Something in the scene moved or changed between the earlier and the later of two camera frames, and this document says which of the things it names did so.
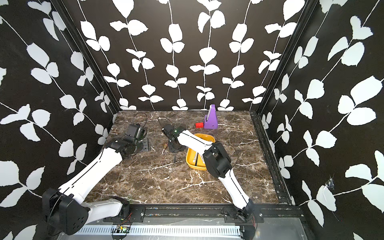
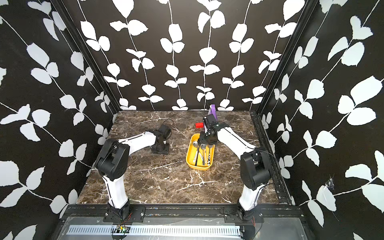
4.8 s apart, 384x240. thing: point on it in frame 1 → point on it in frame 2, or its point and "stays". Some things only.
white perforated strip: x=164 y=230 stays
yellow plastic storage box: x=201 y=165 stays
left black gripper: x=147 y=144 → x=166 y=151
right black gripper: x=171 y=150 → x=202 y=139
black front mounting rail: x=230 y=213 stays
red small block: x=199 y=125 stays
